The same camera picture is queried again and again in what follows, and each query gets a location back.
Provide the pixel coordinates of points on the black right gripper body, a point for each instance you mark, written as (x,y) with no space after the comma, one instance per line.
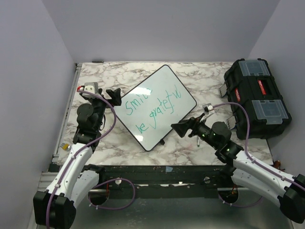
(203,131)

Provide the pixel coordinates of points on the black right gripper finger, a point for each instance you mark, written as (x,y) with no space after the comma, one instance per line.
(182,127)
(193,120)

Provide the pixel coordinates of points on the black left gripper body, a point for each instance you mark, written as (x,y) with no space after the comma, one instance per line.
(99,102)

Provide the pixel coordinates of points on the black framed whiteboard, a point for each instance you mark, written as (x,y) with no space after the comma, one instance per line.
(148,110)

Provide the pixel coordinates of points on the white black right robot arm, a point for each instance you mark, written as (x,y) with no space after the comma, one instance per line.
(285,190)

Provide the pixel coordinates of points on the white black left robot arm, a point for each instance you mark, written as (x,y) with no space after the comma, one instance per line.
(56,206)

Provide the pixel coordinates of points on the yellow small object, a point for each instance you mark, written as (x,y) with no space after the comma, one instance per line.
(65,146)

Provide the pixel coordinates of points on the black plastic toolbox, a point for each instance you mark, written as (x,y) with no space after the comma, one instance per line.
(257,105)

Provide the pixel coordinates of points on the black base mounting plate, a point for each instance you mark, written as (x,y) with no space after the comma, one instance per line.
(123,182)

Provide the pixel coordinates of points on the copper pipe fitting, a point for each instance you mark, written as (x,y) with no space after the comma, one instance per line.
(277,164)

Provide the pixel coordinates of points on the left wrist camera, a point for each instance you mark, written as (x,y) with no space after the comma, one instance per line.
(91,87)

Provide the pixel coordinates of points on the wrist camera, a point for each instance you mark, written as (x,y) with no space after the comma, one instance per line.
(208,110)
(91,87)

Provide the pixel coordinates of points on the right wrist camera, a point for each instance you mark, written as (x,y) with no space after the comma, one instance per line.
(208,110)

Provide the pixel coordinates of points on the aluminium rail left edge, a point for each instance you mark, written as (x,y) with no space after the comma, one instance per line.
(66,113)

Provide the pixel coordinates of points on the front aluminium rail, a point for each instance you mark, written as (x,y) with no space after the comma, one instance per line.
(45,180)

